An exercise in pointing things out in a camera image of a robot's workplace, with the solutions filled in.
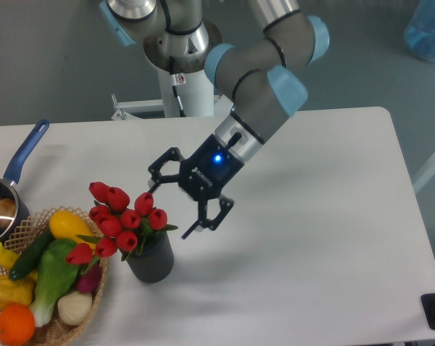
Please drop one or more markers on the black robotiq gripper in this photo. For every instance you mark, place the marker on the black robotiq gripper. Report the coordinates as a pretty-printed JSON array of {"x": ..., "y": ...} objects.
[{"x": 210, "y": 173}]

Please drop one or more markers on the red tulip bouquet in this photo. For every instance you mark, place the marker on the red tulip bouquet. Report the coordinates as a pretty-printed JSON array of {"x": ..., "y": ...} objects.
[{"x": 124, "y": 229}]

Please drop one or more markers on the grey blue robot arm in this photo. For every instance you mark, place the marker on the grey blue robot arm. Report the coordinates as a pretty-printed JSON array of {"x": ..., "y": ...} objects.
[{"x": 260, "y": 80}]

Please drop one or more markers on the dark grey ribbed vase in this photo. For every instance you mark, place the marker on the dark grey ribbed vase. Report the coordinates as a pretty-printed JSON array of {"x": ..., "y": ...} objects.
[{"x": 155, "y": 261}]

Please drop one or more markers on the yellow squash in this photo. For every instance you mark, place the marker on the yellow squash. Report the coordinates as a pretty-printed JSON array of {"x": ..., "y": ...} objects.
[{"x": 69, "y": 223}]

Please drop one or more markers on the purple red radish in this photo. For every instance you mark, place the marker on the purple red radish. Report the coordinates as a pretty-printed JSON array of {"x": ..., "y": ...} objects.
[{"x": 89, "y": 281}]

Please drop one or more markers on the green bok choy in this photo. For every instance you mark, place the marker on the green bok choy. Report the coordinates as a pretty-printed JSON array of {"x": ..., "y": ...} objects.
[{"x": 55, "y": 277}]

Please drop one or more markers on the white garlic bulb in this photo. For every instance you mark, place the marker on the white garlic bulb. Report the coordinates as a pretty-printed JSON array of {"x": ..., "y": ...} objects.
[{"x": 73, "y": 307}]

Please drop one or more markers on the woven wicker basket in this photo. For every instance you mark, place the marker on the woven wicker basket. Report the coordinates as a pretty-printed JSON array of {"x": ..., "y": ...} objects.
[{"x": 56, "y": 332}]

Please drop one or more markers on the dark green cucumber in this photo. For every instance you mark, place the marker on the dark green cucumber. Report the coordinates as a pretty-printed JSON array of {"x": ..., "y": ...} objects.
[{"x": 29, "y": 259}]

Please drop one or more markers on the fried food piece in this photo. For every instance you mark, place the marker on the fried food piece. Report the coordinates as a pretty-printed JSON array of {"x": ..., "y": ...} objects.
[{"x": 7, "y": 212}]

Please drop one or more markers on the yellow banana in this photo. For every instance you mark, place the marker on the yellow banana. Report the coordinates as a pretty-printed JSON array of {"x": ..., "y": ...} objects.
[{"x": 7, "y": 257}]

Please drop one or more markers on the yellow bell pepper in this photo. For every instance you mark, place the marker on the yellow bell pepper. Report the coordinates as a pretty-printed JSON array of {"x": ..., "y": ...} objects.
[{"x": 20, "y": 291}]

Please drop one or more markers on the orange fruit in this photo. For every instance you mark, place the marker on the orange fruit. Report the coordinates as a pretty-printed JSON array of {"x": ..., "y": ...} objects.
[{"x": 17, "y": 324}]

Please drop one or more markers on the blue plastic bag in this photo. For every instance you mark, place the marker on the blue plastic bag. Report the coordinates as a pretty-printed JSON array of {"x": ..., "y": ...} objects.
[{"x": 419, "y": 35}]

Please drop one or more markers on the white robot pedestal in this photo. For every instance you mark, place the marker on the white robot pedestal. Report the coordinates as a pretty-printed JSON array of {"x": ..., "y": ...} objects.
[{"x": 179, "y": 61}]

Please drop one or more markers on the blue handled saucepan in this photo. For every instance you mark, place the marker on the blue handled saucepan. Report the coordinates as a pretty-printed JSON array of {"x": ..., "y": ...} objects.
[{"x": 12, "y": 175}]

